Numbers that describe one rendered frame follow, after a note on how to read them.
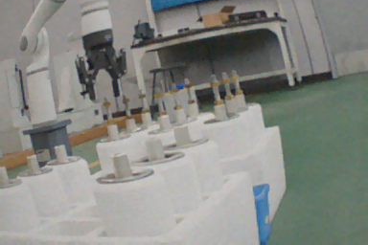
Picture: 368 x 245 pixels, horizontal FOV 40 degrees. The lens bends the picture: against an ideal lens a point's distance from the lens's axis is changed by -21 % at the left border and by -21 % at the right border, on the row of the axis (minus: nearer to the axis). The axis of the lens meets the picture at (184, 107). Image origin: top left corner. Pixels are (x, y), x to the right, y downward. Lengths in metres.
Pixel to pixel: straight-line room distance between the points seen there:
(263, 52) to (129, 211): 5.93
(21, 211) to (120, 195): 0.21
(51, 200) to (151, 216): 0.26
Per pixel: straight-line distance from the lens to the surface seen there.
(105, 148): 1.28
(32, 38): 1.76
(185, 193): 0.80
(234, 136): 1.20
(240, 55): 6.63
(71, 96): 5.15
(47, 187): 0.90
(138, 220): 0.69
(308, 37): 6.47
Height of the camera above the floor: 0.36
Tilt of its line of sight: 3 degrees down
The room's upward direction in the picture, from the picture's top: 12 degrees counter-clockwise
